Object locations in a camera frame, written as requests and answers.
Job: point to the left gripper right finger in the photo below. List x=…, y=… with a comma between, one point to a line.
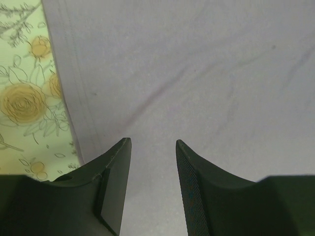
x=218, y=203

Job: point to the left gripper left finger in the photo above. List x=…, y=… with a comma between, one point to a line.
x=89, y=201

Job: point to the purple t-shirt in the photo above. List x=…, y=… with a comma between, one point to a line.
x=233, y=79

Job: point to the floral table mat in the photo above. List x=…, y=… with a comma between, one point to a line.
x=35, y=136

